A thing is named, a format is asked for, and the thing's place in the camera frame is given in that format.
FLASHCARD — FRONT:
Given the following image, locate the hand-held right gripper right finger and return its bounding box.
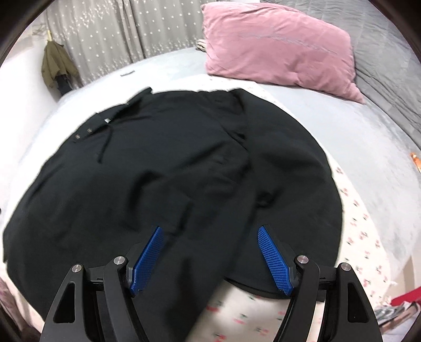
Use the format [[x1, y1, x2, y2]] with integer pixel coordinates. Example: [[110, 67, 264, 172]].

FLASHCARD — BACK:
[[257, 225, 384, 342]]

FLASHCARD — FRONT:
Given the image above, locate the olive green jacket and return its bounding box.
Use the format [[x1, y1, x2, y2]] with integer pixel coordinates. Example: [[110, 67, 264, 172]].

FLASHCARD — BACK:
[[41, 41, 79, 96]]

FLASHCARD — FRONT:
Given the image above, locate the red object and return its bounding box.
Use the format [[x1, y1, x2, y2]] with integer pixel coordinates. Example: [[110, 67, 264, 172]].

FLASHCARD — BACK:
[[390, 289, 421, 308]]

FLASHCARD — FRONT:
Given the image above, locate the black garment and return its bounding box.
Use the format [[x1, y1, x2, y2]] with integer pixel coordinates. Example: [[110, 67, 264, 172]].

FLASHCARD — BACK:
[[3, 87, 346, 318]]

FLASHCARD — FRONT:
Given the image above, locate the grey dotted curtain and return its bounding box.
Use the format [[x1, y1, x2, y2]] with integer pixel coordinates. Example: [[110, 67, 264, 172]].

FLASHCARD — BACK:
[[46, 0, 211, 88]]

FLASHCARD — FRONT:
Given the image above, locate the pink velvet pillow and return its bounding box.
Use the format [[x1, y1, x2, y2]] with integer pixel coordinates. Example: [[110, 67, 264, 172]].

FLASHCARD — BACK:
[[201, 3, 367, 105]]

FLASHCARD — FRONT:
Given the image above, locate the cherry print bed sheet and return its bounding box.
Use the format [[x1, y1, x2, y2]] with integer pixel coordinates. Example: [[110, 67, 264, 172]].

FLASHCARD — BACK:
[[0, 81, 412, 342]]

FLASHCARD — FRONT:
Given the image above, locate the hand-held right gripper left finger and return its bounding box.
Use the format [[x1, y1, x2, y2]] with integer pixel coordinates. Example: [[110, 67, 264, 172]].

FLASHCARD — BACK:
[[39, 226, 165, 342]]

